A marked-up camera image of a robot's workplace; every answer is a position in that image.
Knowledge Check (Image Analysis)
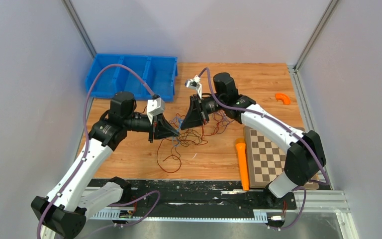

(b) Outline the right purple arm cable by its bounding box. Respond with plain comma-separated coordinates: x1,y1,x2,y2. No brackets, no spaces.
198,67,331,231

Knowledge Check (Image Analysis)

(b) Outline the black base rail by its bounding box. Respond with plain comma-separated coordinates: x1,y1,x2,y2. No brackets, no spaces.
95,178,298,219

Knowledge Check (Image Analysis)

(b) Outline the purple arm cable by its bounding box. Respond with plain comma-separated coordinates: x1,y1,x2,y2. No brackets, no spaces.
198,67,331,231
36,63,162,239

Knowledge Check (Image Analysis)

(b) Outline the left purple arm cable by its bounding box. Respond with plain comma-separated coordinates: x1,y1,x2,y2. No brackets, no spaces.
36,63,162,239

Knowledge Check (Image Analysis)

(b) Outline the red wire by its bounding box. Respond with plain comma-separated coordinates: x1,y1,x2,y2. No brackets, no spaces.
156,122,228,174

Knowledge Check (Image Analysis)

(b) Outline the orange cylinder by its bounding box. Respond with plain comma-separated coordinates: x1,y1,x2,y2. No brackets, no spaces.
235,138,250,191

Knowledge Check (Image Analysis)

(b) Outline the blue wire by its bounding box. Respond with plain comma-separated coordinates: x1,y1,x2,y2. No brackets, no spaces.
170,114,187,147

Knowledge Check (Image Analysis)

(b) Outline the brown wire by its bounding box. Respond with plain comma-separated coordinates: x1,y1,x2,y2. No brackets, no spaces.
171,128,210,148

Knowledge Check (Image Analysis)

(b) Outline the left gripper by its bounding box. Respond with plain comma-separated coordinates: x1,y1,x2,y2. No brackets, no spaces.
124,113,179,143

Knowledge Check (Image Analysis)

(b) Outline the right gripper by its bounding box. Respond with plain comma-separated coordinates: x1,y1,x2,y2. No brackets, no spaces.
180,94,225,130

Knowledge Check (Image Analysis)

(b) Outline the orange curved piece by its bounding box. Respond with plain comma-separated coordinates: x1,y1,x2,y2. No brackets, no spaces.
275,93,291,105

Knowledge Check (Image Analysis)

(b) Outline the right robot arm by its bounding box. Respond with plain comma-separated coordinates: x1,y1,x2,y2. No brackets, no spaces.
181,72,326,208

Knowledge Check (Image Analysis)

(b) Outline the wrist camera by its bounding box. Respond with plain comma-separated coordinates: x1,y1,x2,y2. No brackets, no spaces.
185,75,202,98
146,97,165,124

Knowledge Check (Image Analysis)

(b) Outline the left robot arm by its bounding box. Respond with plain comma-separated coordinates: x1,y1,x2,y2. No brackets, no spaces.
31,92,178,239

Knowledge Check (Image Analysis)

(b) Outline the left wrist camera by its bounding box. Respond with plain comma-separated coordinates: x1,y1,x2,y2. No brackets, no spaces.
146,97,165,124

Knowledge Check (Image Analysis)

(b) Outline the wooden chessboard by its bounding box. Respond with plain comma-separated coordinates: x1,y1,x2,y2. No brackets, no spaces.
244,125,320,191

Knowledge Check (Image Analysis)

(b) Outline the blue three-compartment bin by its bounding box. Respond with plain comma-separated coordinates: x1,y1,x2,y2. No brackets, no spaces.
84,53,178,102

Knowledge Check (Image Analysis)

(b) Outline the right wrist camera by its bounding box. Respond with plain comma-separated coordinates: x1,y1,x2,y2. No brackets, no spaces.
185,75,202,98

